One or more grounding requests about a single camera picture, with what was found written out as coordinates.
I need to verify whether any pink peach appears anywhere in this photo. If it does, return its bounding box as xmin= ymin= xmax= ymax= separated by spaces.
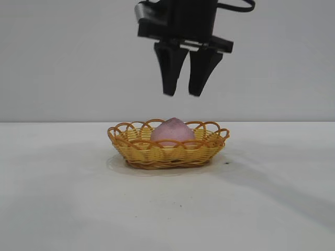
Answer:
xmin=151 ymin=117 xmax=196 ymax=149

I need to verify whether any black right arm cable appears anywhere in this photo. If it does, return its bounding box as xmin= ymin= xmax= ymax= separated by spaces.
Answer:
xmin=216 ymin=0 xmax=256 ymax=13

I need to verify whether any yellow woven plastic basket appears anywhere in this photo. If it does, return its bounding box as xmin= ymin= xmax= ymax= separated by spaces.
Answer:
xmin=106 ymin=118 xmax=230 ymax=169

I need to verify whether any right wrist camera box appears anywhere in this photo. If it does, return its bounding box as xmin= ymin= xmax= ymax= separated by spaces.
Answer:
xmin=134 ymin=1 xmax=171 ymax=39

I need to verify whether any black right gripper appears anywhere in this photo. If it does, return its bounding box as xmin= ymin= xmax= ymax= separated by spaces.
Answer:
xmin=153 ymin=0 xmax=235 ymax=98

